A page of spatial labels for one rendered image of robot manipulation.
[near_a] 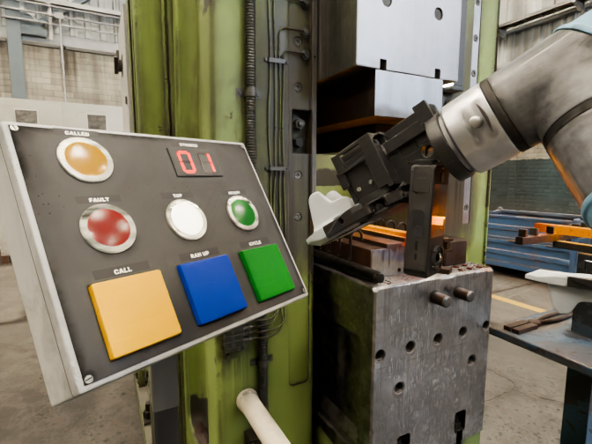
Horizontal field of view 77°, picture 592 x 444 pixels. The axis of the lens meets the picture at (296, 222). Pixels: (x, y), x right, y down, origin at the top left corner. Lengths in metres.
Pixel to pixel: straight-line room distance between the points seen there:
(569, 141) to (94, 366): 0.43
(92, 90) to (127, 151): 6.18
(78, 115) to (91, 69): 1.03
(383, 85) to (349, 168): 0.47
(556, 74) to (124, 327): 0.43
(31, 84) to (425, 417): 6.42
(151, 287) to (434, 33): 0.81
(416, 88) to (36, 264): 0.78
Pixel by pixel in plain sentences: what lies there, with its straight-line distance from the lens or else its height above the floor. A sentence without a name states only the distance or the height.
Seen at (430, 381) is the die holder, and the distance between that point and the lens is 1.01.
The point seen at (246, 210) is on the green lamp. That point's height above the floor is 1.09.
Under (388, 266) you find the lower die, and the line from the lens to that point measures 0.89.
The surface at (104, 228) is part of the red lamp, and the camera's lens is 0.44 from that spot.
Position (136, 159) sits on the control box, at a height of 1.17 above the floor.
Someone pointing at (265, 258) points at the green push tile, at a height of 1.03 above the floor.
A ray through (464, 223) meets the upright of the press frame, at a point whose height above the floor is 0.99.
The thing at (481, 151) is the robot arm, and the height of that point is 1.17.
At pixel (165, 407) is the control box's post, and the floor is 0.80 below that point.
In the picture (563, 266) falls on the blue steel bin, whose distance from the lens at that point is 4.65.
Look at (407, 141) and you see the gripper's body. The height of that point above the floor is 1.18.
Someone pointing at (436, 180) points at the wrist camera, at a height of 1.14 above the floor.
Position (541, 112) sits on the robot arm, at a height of 1.20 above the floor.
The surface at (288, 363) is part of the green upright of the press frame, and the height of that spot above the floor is 0.68.
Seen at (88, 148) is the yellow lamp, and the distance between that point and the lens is 0.49.
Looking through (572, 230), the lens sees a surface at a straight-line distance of 1.23.
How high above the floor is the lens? 1.15
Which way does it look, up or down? 7 degrees down
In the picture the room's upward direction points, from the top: straight up
